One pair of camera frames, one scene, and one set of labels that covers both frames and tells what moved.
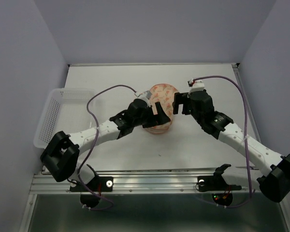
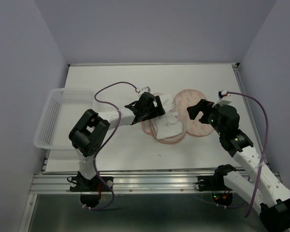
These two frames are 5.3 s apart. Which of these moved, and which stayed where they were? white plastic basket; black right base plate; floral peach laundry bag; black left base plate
Moved: floral peach laundry bag
Stayed: white plastic basket; black right base plate; black left base plate
